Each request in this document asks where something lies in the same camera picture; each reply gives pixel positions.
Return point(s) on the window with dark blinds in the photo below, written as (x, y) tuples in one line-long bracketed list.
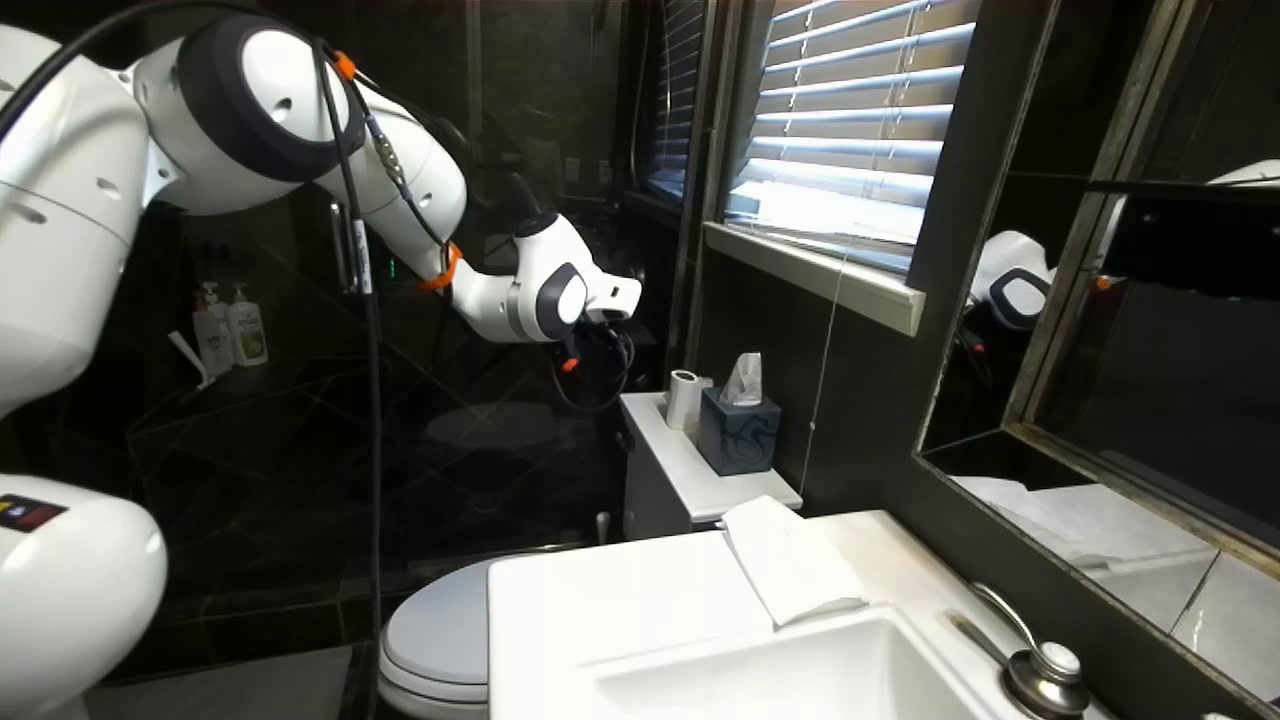
[(678, 100)]

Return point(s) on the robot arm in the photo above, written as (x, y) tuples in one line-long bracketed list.
[(70, 230)]

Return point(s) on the window with white blinds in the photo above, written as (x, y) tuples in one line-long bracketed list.
[(850, 130)]

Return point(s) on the dark blue tissue box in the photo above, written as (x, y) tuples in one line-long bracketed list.
[(738, 438)]

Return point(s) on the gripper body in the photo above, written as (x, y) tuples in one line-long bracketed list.
[(598, 355)]

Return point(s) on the folded white towel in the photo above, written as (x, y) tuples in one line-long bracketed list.
[(790, 565)]

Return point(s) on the white sink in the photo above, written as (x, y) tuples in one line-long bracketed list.
[(620, 610)]

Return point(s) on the wall mirror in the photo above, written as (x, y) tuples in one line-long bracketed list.
[(1150, 380)]

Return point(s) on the white toilet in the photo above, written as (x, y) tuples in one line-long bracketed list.
[(450, 640)]

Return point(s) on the silver tap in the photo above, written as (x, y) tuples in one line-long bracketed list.
[(1045, 680)]

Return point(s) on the white tissue roll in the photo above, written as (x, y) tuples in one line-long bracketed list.
[(683, 400)]

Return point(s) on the white pump bottle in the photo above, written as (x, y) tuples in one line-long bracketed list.
[(248, 330), (212, 340)]

